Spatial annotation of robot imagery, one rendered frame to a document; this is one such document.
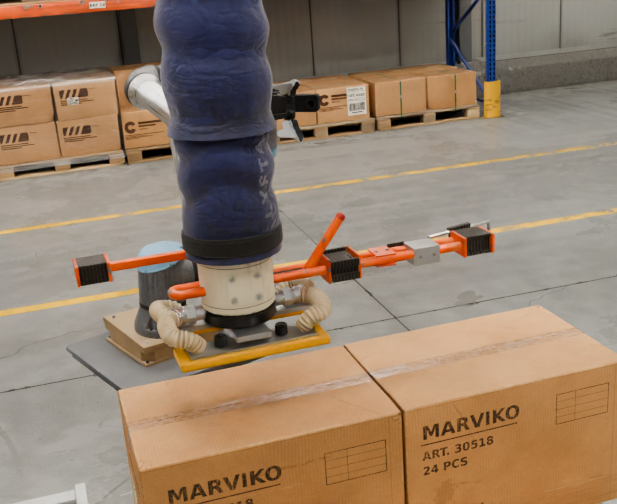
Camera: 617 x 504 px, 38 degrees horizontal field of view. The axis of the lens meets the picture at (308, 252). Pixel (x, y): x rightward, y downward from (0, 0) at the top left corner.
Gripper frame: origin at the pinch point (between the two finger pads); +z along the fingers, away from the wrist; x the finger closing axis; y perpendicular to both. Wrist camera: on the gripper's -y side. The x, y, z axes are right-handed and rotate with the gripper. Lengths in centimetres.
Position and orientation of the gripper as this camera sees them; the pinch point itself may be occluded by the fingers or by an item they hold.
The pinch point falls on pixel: (302, 111)
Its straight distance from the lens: 226.4
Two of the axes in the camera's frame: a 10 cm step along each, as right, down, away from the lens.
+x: -0.7, -9.4, -3.2
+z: 3.2, 2.9, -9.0
